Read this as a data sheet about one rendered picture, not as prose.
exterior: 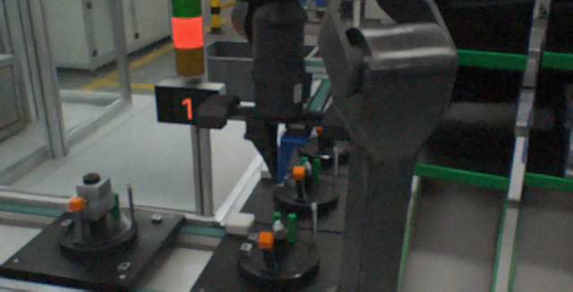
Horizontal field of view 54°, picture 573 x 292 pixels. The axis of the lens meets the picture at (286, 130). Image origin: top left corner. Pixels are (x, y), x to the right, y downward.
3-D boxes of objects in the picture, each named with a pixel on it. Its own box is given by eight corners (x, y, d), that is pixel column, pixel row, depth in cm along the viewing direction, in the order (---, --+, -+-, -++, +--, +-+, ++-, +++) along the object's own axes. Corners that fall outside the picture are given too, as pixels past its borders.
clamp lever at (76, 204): (83, 242, 97) (78, 202, 94) (72, 240, 97) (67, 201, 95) (94, 231, 100) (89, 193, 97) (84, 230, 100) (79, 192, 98)
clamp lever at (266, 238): (275, 271, 89) (269, 243, 84) (262, 270, 90) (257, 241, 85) (279, 253, 92) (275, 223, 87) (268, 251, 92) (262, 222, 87)
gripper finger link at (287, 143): (304, 141, 63) (314, 124, 68) (272, 139, 63) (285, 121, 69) (303, 197, 65) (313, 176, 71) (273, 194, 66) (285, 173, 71)
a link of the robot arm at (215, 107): (359, 69, 58) (365, 55, 64) (190, 59, 62) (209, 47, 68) (355, 143, 61) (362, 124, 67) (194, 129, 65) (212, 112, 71)
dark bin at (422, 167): (507, 192, 74) (513, 153, 69) (406, 175, 79) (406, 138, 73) (525, 60, 91) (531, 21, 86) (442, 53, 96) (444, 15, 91)
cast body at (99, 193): (98, 221, 98) (92, 184, 96) (74, 219, 99) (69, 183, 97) (121, 199, 106) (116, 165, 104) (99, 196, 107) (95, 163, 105)
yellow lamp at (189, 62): (198, 77, 98) (196, 49, 96) (171, 75, 99) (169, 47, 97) (208, 70, 103) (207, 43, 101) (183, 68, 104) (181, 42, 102)
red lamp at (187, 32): (196, 48, 96) (195, 20, 95) (169, 47, 97) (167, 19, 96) (207, 42, 101) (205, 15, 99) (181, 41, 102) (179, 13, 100)
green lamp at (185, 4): (195, 19, 95) (193, -11, 93) (166, 18, 96) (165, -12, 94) (205, 14, 99) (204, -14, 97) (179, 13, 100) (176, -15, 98)
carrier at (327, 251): (337, 330, 83) (340, 258, 79) (185, 307, 88) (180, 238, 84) (355, 244, 105) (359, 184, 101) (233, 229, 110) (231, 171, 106)
